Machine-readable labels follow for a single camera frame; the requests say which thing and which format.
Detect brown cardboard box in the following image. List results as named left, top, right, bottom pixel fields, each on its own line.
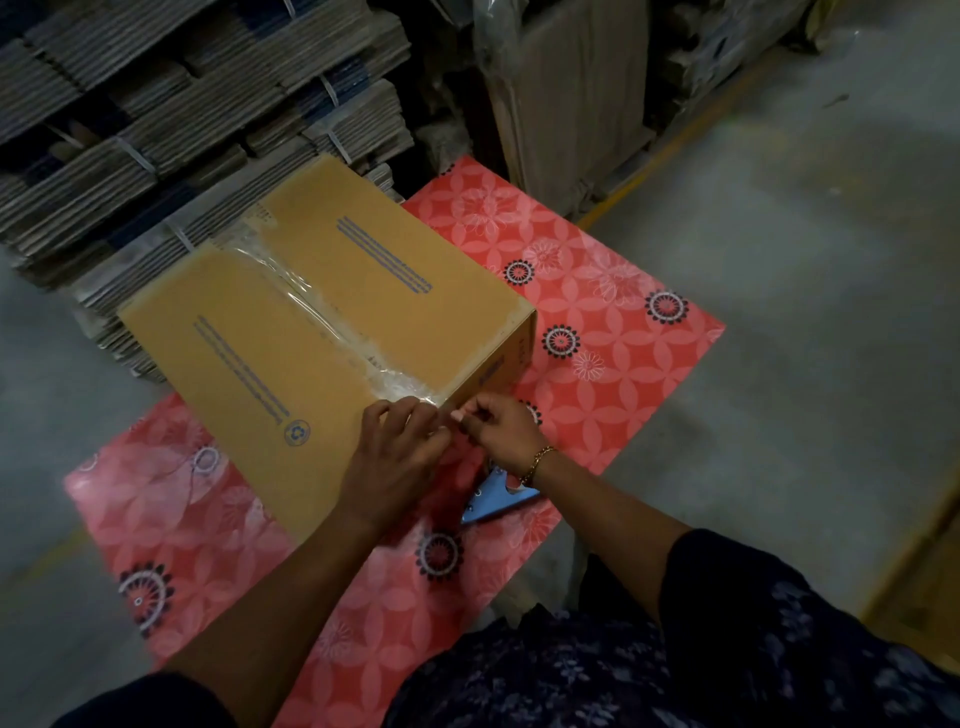
left=117, top=154, right=539, bottom=546

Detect person's right hand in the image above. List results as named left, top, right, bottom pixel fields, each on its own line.
left=450, top=393, right=557, bottom=487

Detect plastic-wrapped cardboard bundle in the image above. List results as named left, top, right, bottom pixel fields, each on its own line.
left=472, top=0, right=655, bottom=220

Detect clear packing tape strip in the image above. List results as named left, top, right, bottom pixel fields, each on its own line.
left=222, top=225, right=445, bottom=412

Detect person's left forearm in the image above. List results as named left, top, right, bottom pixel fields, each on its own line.
left=163, top=514, right=412, bottom=728

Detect brown cardboard sheet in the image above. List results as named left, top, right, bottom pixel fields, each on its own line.
left=858, top=501, right=960, bottom=676

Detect dark floral garment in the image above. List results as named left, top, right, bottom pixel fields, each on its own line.
left=51, top=528, right=960, bottom=728

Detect person's right forearm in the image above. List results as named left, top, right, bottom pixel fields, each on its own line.
left=522, top=448, right=695, bottom=625

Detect stack of flattened cardboard boxes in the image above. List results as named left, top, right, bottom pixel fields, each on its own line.
left=0, top=0, right=418, bottom=385

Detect red floral mat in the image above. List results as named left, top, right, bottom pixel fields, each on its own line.
left=63, top=155, right=727, bottom=728

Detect blue tape dispenser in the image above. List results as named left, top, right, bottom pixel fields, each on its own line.
left=459, top=465, right=541, bottom=527

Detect person's left hand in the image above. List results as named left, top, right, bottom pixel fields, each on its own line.
left=336, top=396, right=453, bottom=532

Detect pile of strapped cardboard sheets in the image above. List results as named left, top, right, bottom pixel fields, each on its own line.
left=651, top=0, right=820, bottom=132

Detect gold bracelet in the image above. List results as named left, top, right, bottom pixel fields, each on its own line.
left=519, top=445, right=558, bottom=486

